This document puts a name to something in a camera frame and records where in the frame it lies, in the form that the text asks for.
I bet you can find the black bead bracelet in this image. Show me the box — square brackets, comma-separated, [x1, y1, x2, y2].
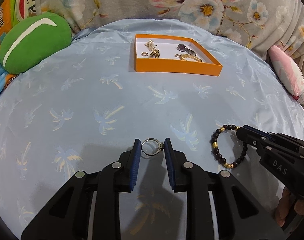
[210, 123, 249, 169]

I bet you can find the silver ring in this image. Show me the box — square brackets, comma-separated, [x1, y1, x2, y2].
[141, 138, 166, 158]

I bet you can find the gold chain bangle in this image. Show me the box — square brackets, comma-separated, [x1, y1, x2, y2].
[179, 54, 203, 63]

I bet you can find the silver steel wristwatch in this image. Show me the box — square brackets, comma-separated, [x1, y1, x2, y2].
[177, 43, 196, 56]

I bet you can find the small gold wristwatch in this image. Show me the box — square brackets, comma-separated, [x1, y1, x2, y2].
[149, 49, 160, 59]

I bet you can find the orange jewelry box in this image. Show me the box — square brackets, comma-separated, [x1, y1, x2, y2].
[134, 34, 223, 76]

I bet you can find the person right hand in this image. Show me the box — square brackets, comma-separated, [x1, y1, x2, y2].
[275, 187, 304, 227]

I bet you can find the pink plush toy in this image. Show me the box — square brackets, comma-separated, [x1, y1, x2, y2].
[268, 45, 304, 107]

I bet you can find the light blue palm bedsheet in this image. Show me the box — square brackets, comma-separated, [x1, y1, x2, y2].
[0, 20, 304, 237]

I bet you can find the grey floral blanket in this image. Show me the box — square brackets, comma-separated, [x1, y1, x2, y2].
[35, 0, 304, 60]

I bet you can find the colourful cartoon cushion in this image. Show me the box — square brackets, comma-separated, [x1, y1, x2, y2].
[0, 0, 37, 106]

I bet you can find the green plush pillow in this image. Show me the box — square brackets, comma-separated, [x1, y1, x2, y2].
[0, 12, 72, 74]

